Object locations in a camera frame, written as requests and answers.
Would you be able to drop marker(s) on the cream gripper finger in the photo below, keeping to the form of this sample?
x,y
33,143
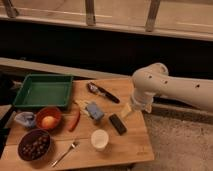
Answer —
x,y
126,110

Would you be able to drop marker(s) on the dark grape bunch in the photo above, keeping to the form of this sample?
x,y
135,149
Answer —
x,y
37,148

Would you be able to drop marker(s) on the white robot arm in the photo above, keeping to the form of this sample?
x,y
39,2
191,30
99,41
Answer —
x,y
155,79

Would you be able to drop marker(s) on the white paper cup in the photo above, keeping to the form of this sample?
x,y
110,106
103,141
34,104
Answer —
x,y
99,139

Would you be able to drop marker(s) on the black rectangular block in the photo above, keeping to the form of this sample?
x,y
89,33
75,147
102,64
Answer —
x,y
117,123

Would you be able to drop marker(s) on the wooden cutting board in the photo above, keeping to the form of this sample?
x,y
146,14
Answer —
x,y
132,147

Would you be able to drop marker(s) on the blue sponge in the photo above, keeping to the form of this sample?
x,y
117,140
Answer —
x,y
94,111

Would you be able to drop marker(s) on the red chili pepper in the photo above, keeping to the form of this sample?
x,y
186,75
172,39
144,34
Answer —
x,y
75,117

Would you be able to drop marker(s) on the silver fork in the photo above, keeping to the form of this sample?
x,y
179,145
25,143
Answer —
x,y
71,147

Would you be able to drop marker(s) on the yellow round fruit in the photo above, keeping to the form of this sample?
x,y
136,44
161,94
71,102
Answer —
x,y
48,122

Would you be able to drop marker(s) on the orange bowl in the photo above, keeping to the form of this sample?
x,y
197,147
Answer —
x,y
48,111

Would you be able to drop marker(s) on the green plastic tray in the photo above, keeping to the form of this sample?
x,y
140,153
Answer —
x,y
41,90

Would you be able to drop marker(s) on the purple bowl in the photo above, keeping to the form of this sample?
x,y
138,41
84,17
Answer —
x,y
30,137

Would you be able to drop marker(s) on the crumpled blue cloth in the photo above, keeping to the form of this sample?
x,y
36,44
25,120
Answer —
x,y
26,119

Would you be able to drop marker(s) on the black handled peeler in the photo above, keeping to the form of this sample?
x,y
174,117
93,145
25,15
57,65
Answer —
x,y
95,89

